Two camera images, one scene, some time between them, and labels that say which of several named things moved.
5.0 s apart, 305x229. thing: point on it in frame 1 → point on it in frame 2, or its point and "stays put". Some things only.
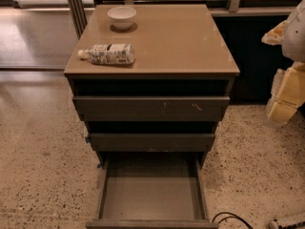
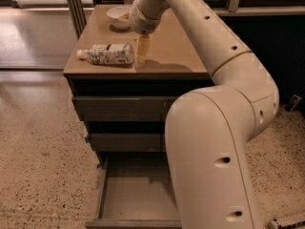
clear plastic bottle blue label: [118, 53] stays put
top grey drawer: [151, 108] stays put
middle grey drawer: [152, 142] stays put
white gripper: [294, 37] → [142, 20]
